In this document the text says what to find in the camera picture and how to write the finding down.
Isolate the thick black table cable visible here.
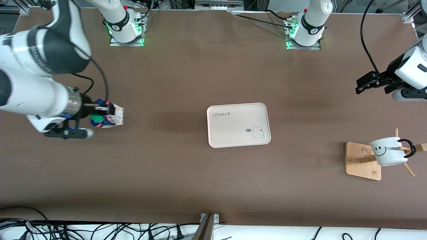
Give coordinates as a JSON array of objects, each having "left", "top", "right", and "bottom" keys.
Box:
[{"left": 265, "top": 9, "right": 294, "bottom": 21}]

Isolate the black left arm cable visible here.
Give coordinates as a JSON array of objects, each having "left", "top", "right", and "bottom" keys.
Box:
[{"left": 360, "top": 0, "right": 383, "bottom": 76}]

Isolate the white smiley mug black handle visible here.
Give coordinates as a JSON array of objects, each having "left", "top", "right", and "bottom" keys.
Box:
[{"left": 370, "top": 137, "right": 417, "bottom": 167}]

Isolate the black looped floor cable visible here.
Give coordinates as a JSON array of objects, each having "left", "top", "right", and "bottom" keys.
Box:
[{"left": 0, "top": 206, "right": 51, "bottom": 231}]

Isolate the wooden cup rack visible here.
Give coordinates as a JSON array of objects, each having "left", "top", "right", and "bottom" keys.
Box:
[{"left": 345, "top": 128, "right": 427, "bottom": 181}]

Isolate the blue white milk carton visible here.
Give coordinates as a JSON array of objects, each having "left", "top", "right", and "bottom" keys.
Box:
[{"left": 90, "top": 99, "right": 124, "bottom": 129}]

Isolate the aluminium frame post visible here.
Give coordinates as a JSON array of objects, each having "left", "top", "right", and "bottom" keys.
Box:
[{"left": 191, "top": 213, "right": 220, "bottom": 240}]

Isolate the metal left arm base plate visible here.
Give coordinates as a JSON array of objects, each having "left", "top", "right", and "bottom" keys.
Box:
[{"left": 285, "top": 18, "right": 322, "bottom": 51}]

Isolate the white power strip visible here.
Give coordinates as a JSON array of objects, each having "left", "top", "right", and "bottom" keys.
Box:
[{"left": 194, "top": 0, "right": 245, "bottom": 11}]

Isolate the black tangled floor cable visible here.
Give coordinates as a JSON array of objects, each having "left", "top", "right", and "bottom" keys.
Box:
[{"left": 0, "top": 218, "right": 200, "bottom": 240}]

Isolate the cream rabbit print tray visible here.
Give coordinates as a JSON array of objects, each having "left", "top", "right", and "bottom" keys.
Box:
[{"left": 206, "top": 102, "right": 271, "bottom": 148}]

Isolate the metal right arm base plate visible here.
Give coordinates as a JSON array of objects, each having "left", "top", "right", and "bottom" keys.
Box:
[{"left": 109, "top": 13, "right": 145, "bottom": 47}]

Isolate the thin black table cable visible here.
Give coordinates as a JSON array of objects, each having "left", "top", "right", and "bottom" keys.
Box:
[{"left": 234, "top": 13, "right": 295, "bottom": 29}]

